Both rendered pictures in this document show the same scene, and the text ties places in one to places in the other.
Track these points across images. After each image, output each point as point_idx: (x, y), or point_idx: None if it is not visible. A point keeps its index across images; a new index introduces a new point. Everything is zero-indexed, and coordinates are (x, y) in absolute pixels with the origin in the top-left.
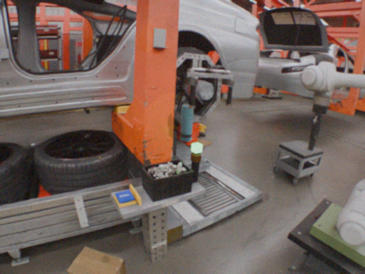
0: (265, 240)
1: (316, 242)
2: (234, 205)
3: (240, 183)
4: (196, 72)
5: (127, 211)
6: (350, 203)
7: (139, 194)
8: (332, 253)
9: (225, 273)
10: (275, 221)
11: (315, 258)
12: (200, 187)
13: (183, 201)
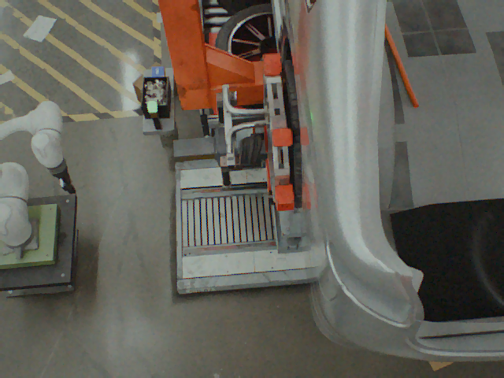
0: (120, 239)
1: (49, 204)
2: (178, 232)
3: (216, 276)
4: None
5: (145, 73)
6: (18, 176)
7: None
8: (31, 205)
9: (116, 179)
10: (131, 276)
11: None
12: (147, 129)
13: (219, 182)
